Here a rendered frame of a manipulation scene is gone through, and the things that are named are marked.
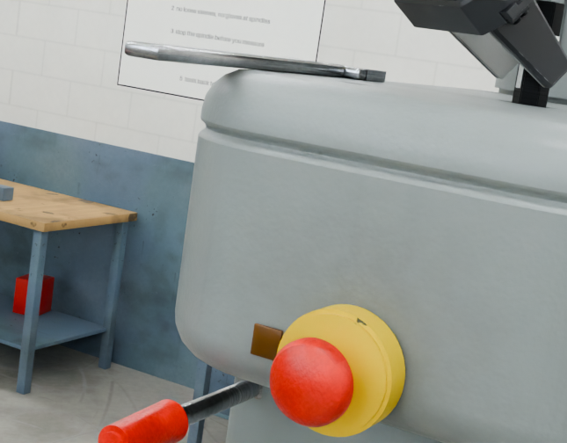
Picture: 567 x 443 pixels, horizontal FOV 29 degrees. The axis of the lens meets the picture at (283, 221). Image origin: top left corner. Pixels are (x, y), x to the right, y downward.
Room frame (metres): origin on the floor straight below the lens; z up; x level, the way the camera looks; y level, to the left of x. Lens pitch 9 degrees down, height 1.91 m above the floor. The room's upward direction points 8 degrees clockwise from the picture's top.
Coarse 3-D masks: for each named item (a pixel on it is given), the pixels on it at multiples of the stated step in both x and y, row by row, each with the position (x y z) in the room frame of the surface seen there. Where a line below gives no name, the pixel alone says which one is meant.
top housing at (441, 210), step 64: (256, 128) 0.54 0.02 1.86; (320, 128) 0.53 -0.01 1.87; (384, 128) 0.51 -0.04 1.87; (448, 128) 0.50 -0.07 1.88; (512, 128) 0.49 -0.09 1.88; (192, 192) 0.58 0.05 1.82; (256, 192) 0.54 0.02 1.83; (320, 192) 0.52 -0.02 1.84; (384, 192) 0.51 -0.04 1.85; (448, 192) 0.49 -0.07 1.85; (512, 192) 0.48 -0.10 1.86; (192, 256) 0.57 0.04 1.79; (256, 256) 0.54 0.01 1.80; (320, 256) 0.52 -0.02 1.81; (384, 256) 0.51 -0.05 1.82; (448, 256) 0.49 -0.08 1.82; (512, 256) 0.48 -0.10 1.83; (192, 320) 0.56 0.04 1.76; (256, 320) 0.53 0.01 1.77; (384, 320) 0.50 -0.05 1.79; (448, 320) 0.49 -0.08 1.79; (512, 320) 0.48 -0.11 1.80; (448, 384) 0.49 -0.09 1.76; (512, 384) 0.47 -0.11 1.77
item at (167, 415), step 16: (240, 384) 0.62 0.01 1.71; (256, 384) 0.63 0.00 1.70; (192, 400) 0.59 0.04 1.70; (208, 400) 0.59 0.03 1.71; (224, 400) 0.60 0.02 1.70; (240, 400) 0.62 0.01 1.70; (128, 416) 0.54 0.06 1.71; (144, 416) 0.54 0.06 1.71; (160, 416) 0.54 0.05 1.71; (176, 416) 0.55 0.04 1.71; (192, 416) 0.57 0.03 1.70; (208, 416) 0.59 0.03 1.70; (112, 432) 0.52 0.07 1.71; (128, 432) 0.52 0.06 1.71; (144, 432) 0.53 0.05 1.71; (160, 432) 0.54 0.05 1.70; (176, 432) 0.55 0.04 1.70
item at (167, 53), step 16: (128, 48) 0.52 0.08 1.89; (144, 48) 0.51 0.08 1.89; (160, 48) 0.51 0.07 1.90; (176, 48) 0.52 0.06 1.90; (192, 48) 0.54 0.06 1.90; (208, 64) 0.55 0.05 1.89; (224, 64) 0.56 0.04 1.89; (240, 64) 0.58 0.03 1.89; (256, 64) 0.59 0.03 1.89; (272, 64) 0.61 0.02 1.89; (288, 64) 0.62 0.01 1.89; (304, 64) 0.64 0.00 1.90; (320, 64) 0.66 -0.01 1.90; (336, 64) 0.72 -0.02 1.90; (368, 80) 0.70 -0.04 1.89; (384, 80) 0.72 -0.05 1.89
